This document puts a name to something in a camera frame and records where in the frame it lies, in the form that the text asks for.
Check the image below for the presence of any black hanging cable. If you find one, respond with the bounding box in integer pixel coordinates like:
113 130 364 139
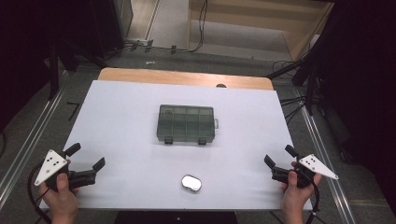
174 0 209 54

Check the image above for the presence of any black metal stand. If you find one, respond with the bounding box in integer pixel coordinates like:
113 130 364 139
46 40 110 101

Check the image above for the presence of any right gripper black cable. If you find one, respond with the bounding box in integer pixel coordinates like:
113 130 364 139
306 176 322 224

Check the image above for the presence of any black cabinet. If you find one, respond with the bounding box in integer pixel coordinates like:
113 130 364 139
90 0 134 59

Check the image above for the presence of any person's left hand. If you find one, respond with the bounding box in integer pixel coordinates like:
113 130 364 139
38 159 79 217

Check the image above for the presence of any power strip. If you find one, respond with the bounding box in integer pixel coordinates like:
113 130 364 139
125 37 151 48

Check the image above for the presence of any clear oval case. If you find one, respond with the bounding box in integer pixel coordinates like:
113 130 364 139
180 174 203 193

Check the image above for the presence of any smoky plastic compartment box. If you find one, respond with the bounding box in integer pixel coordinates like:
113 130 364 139
156 104 219 146

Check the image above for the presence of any person's right hand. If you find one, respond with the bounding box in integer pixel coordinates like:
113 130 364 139
280 161 322 217

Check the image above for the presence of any black tripod stand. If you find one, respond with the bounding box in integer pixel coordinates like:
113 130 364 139
265 46 321 116

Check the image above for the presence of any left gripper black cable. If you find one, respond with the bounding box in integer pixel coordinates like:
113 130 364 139
27 161 52 224

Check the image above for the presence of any wooden table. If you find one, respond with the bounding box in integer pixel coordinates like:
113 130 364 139
97 67 275 91

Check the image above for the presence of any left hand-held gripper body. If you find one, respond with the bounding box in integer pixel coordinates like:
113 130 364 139
34 148 97 192

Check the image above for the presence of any wooden shelf unit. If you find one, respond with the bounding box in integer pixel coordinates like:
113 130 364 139
186 0 334 63

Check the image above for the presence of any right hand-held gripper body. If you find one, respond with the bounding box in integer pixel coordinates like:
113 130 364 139
271 153 340 189

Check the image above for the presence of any white board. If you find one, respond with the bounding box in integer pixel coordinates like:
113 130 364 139
38 79 314 212

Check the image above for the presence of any bundle of black floor cables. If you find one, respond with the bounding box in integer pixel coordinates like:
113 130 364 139
279 95 307 126

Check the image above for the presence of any dark curtain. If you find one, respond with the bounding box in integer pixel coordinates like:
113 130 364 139
311 0 396 216

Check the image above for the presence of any aluminium floor rail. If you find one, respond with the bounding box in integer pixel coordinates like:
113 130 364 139
0 71 68 209
293 88 358 224

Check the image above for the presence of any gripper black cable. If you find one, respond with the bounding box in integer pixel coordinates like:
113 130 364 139
27 161 52 224
306 176 322 224

